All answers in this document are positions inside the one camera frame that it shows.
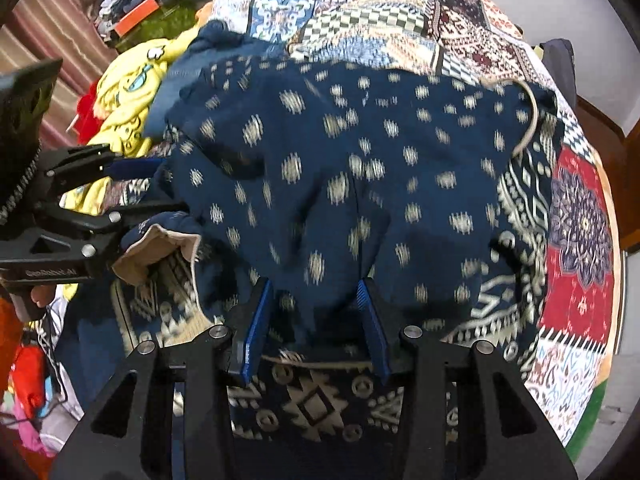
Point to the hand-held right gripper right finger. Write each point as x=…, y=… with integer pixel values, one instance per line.
x=375, y=335

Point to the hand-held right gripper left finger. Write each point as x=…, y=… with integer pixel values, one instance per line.
x=255, y=335

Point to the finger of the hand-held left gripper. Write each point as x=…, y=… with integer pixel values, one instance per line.
x=130, y=217
x=135, y=167

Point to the navy patterned zip hoodie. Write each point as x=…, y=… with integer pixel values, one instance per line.
x=350, y=140

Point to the person's left hand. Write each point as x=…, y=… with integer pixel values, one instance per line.
x=42, y=296

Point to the red fluffy cloth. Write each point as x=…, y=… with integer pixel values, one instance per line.
x=87, y=110

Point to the yellow cartoon print cloth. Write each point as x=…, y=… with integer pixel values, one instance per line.
x=130, y=90

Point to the blue denim cloth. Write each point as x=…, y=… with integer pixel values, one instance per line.
x=172, y=95

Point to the brown striped curtain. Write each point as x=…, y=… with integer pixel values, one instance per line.
x=55, y=25

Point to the green patterned cloth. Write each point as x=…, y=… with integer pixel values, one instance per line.
x=170, y=25

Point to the orange box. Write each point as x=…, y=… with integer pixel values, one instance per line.
x=137, y=16

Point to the small red cloth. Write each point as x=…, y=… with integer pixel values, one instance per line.
x=30, y=375

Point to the patchwork printed blanket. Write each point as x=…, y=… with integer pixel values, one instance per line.
x=575, y=270

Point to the green bed sheet edge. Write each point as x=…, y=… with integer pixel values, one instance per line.
x=587, y=425

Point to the dark hanging jacket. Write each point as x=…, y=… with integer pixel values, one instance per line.
x=559, y=67

